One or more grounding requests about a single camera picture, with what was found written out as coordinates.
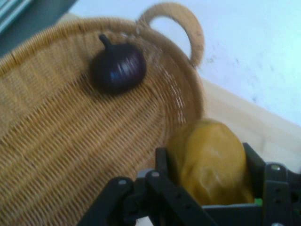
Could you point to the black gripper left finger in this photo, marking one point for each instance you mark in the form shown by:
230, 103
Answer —
162, 188

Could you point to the dark grey furniture panel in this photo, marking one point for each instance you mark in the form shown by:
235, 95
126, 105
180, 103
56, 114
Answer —
40, 21

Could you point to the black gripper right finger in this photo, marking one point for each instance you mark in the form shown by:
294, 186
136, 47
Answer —
275, 188

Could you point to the dark purple eggplant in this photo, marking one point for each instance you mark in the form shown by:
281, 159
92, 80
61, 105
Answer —
117, 68

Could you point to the yellow bell pepper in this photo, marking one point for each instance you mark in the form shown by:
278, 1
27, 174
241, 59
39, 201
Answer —
211, 160

